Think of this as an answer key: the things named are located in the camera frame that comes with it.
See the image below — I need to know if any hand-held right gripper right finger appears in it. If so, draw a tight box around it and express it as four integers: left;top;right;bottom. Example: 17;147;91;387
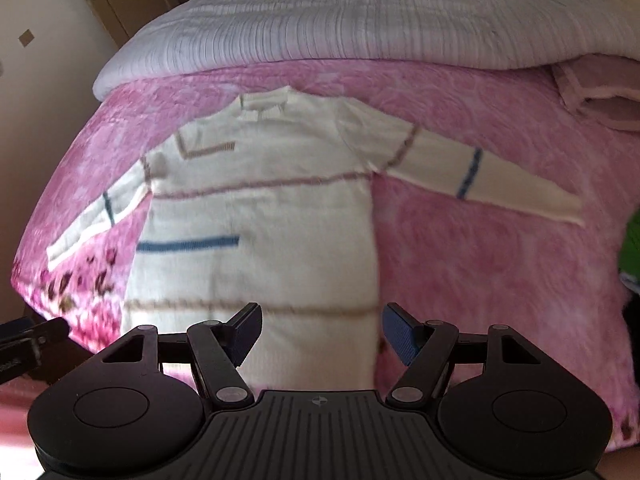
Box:
382;302;548;407

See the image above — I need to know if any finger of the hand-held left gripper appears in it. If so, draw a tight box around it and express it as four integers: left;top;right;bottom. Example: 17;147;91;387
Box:
20;317;71;356
0;317;32;337

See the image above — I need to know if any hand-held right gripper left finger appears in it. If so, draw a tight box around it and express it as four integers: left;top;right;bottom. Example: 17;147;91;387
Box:
100;302;263;407

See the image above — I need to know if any white striped sweater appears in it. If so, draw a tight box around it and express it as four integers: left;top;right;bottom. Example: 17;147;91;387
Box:
47;85;586;396

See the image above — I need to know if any pink floral blanket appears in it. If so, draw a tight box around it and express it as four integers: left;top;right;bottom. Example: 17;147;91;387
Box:
12;57;640;456

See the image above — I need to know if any green knit sweater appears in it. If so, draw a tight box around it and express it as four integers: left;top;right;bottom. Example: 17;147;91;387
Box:
617;210;640;281

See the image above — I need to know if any purple pillow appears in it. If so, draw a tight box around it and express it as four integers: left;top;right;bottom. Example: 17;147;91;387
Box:
552;55;640;131

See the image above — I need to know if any lilac striped duvet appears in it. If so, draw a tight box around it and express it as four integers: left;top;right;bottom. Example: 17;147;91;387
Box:
92;0;640;103

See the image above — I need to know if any wooden door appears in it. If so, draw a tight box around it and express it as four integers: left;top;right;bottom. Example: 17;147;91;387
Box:
65;0;178;53

